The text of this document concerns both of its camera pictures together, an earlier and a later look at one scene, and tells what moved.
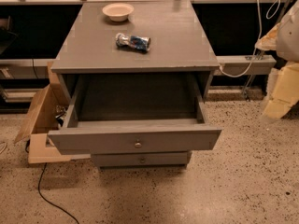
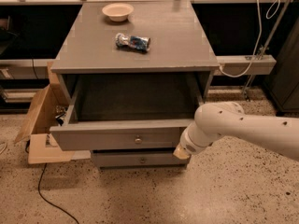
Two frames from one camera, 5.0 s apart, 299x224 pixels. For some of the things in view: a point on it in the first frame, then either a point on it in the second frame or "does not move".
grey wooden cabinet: x=135 y=76 does not move
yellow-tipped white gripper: x=289 y=39 → x=189 y=145
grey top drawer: x=135 y=114 does not move
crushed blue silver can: x=138 y=43 does not move
